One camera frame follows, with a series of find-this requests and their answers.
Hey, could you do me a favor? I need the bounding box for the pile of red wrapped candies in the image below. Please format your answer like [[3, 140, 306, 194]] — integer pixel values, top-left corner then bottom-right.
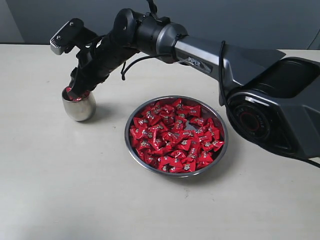
[[129, 98, 225, 174]]

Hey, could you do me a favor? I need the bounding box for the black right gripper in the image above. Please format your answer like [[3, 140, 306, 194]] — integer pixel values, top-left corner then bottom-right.
[[68, 34, 139, 97]]

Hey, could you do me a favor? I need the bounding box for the stainless steel cup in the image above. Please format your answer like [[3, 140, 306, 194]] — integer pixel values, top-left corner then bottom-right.
[[62, 89, 96, 122]]

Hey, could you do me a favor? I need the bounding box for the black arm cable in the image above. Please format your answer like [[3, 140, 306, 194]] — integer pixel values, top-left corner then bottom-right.
[[120, 0, 320, 168]]

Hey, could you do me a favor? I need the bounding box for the round stainless steel plate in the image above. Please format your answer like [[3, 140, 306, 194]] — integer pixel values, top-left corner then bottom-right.
[[124, 95, 229, 178]]

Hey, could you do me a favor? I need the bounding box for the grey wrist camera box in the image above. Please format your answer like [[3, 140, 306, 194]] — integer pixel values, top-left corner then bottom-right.
[[49, 18, 99, 55]]

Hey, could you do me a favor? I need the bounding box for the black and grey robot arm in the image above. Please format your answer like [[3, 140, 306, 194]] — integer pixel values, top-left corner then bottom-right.
[[69, 8, 320, 160]]

